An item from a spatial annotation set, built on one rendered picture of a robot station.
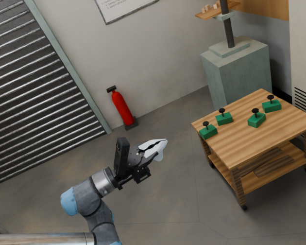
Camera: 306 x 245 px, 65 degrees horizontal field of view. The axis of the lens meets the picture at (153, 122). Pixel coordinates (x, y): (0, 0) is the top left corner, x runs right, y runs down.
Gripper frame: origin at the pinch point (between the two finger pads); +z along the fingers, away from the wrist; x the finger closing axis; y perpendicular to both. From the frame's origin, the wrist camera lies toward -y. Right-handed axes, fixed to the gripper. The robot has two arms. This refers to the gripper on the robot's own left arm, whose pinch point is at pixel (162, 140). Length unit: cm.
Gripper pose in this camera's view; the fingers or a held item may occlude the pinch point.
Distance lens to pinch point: 76.0
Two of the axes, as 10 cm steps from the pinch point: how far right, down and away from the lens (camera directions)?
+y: 3.0, 7.1, 6.4
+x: 4.4, 5.0, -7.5
